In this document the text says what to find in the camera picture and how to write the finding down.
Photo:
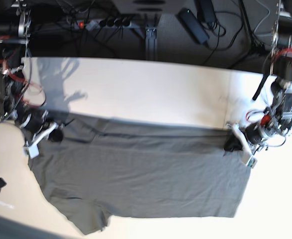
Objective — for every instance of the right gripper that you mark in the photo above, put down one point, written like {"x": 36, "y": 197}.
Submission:
{"x": 33, "y": 123}

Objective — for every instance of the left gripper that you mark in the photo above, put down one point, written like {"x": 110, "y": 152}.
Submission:
{"x": 254, "y": 137}

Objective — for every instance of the grey-green T-shirt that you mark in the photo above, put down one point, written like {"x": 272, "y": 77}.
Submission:
{"x": 105, "y": 167}

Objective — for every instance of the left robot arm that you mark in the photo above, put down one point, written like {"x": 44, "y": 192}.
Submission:
{"x": 277, "y": 116}

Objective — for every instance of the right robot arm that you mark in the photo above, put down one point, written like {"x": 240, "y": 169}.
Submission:
{"x": 16, "y": 27}

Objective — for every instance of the grey power strip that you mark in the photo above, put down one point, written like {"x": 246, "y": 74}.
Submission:
{"x": 98, "y": 23}

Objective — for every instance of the black power adapter brick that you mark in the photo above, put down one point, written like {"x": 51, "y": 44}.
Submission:
{"x": 192, "y": 26}

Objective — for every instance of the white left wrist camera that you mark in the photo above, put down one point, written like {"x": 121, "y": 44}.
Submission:
{"x": 249, "y": 160}

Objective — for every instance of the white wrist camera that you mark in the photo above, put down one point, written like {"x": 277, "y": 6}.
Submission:
{"x": 32, "y": 152}
{"x": 249, "y": 160}

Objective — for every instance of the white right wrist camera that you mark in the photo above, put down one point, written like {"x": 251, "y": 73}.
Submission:
{"x": 32, "y": 152}

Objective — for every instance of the aluminium profile post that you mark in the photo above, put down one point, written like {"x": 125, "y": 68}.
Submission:
{"x": 151, "y": 23}

